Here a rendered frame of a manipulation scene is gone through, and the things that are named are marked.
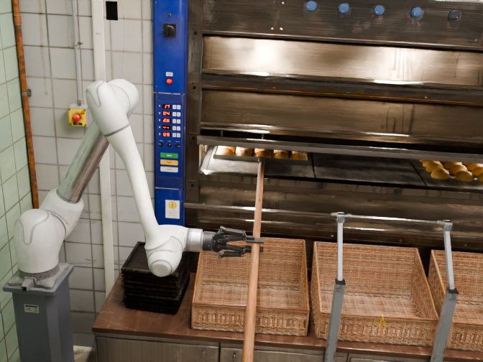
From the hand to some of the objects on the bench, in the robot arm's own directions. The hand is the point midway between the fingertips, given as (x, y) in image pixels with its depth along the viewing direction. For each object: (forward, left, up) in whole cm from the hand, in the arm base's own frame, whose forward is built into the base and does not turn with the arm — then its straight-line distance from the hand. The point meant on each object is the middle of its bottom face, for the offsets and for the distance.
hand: (254, 244), depth 209 cm
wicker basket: (+57, +51, -62) cm, 99 cm away
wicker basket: (-2, +50, -62) cm, 79 cm away
